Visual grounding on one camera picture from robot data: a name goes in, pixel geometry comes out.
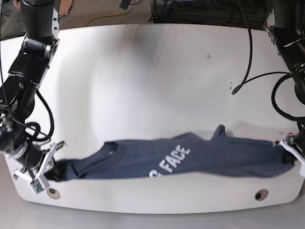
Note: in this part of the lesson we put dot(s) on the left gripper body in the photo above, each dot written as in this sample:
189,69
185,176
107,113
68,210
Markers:
300,140

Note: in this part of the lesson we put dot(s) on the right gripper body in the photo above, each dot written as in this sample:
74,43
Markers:
16,143

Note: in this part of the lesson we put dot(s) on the dark blue T-shirt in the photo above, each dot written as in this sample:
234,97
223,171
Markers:
221,155

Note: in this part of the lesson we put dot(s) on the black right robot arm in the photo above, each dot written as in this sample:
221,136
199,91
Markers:
17,93

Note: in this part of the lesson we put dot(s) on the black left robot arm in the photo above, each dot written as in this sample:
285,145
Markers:
285,27

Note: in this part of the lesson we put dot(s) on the left table grommet hole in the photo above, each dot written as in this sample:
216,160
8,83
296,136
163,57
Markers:
53,193

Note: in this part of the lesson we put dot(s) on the table grommet hole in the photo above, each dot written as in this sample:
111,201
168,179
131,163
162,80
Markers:
261,195
53,193

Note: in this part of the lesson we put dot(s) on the right table grommet hole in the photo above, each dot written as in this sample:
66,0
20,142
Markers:
261,195

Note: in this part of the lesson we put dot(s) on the cardboard box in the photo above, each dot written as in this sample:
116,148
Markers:
65,6

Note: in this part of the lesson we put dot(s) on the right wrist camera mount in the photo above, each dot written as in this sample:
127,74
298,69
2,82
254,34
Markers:
36,178

